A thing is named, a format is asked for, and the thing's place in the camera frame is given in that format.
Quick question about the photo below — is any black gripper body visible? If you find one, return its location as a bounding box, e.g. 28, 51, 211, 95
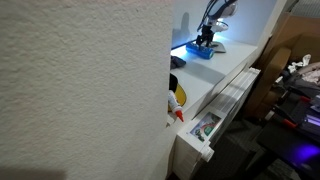
200, 24, 216, 43

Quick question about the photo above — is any blue green tennis ball pack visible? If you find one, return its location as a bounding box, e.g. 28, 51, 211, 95
185, 40, 215, 61

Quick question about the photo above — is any grey baseball cap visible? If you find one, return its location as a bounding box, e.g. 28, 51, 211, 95
209, 41, 228, 54

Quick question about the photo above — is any dark crumpled cloth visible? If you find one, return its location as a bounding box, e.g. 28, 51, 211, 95
170, 55, 188, 71

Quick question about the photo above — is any white ribbed radiator heater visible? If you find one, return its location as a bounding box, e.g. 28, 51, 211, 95
171, 66, 262, 180

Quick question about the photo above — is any white glue bottle red label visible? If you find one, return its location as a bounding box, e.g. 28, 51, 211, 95
167, 89, 185, 123

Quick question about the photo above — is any brown cardboard panel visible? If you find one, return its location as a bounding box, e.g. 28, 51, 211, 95
242, 12, 320, 118

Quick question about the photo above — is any white crumpled cloth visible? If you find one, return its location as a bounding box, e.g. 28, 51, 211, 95
287, 53, 313, 75

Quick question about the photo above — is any white thermostat knob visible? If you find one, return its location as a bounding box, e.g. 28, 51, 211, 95
199, 146, 216, 164

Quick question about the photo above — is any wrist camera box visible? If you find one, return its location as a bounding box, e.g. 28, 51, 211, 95
213, 21, 230, 33

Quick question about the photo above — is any red handled tool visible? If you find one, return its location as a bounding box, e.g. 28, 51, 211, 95
266, 109, 303, 130

